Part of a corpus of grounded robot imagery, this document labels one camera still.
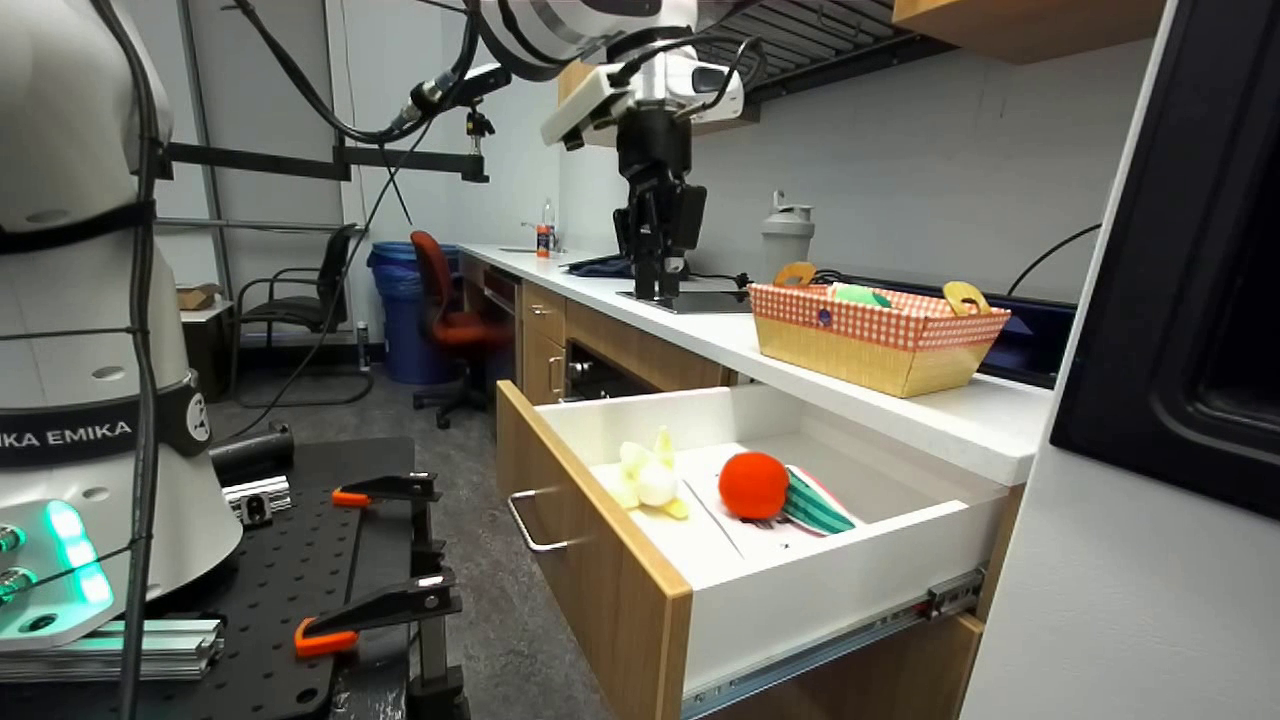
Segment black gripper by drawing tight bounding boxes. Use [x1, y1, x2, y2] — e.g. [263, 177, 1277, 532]
[612, 102, 713, 302]

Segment big round orange plush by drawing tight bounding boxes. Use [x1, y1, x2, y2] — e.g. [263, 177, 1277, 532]
[717, 449, 791, 529]

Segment watermelon slice plush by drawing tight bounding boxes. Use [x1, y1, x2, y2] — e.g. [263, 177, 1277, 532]
[779, 464, 859, 538]

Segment small orange plush green leaf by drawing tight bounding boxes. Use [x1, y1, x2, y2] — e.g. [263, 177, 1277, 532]
[772, 255, 824, 292]

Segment white drawer with wooden front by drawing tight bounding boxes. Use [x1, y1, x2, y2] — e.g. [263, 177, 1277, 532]
[490, 375, 1023, 720]

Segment metal drawer slide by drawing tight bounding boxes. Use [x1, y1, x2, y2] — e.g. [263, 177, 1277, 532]
[685, 571, 991, 720]

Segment black flat tray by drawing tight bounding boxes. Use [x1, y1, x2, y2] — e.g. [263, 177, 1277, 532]
[571, 251, 754, 319]

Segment wooden base cabinets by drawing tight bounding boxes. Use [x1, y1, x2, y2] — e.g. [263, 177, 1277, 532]
[455, 244, 734, 403]

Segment grey lidded jar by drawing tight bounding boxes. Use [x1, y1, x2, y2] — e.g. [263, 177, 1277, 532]
[758, 189, 818, 282]

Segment red office chair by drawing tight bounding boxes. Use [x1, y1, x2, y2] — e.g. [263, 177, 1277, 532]
[406, 226, 517, 432]

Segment orange checkered box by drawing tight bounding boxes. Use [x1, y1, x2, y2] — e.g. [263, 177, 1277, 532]
[746, 275, 1014, 401]

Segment blue bin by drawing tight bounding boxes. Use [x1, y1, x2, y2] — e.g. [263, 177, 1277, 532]
[362, 234, 434, 393]

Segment black chair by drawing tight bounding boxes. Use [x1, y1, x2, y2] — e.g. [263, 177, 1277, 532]
[231, 221, 377, 412]

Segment black cooktop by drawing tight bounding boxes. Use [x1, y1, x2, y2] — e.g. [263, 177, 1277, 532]
[981, 292, 1078, 393]

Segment silver metal block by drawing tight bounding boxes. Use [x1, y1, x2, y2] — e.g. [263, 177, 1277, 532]
[224, 470, 295, 532]

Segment black robot table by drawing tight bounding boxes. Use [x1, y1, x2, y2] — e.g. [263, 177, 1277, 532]
[0, 432, 472, 720]

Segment black built-in oven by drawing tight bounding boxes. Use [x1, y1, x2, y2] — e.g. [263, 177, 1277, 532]
[1052, 0, 1280, 525]

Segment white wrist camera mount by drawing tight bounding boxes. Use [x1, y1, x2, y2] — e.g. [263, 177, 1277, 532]
[534, 54, 753, 152]

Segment metal drawer handle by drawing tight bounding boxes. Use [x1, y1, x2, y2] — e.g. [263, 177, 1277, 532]
[505, 483, 590, 557]

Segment orange handled bar clamp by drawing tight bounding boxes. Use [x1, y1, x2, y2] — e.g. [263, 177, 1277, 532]
[329, 468, 447, 538]
[290, 571, 465, 667]

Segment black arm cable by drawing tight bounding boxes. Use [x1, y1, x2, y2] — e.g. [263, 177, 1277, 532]
[231, 0, 488, 152]

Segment black power cable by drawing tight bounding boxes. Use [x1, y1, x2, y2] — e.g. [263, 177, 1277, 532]
[1004, 221, 1103, 298]

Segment wooden wall cabinet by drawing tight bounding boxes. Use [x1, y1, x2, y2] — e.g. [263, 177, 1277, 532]
[886, 0, 1172, 66]

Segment aluminium rail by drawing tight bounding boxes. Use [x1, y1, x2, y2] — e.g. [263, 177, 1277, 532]
[0, 611, 224, 690]

